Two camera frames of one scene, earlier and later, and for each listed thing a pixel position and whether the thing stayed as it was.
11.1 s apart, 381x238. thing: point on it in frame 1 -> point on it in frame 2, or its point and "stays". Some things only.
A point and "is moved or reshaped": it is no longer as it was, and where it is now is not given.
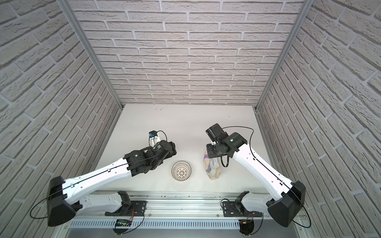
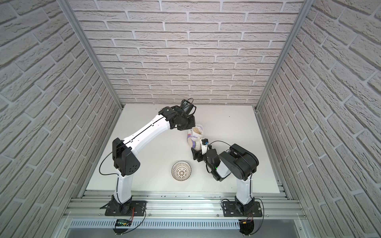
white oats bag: (212, 165) is moved or reshaped
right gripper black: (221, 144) -> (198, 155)
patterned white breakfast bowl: (181, 171) stays
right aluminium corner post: (298, 22) stays
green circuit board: (123, 222) stays
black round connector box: (246, 226) stays
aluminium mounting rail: (178, 204) stays
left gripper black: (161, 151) -> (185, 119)
